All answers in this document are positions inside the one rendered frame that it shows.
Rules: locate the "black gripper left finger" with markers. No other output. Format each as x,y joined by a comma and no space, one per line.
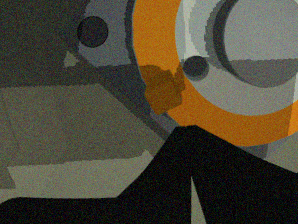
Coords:
162,194

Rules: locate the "orange and grey round plate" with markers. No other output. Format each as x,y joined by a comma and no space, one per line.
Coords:
164,34

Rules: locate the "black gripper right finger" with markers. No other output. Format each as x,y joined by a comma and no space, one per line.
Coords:
235,187

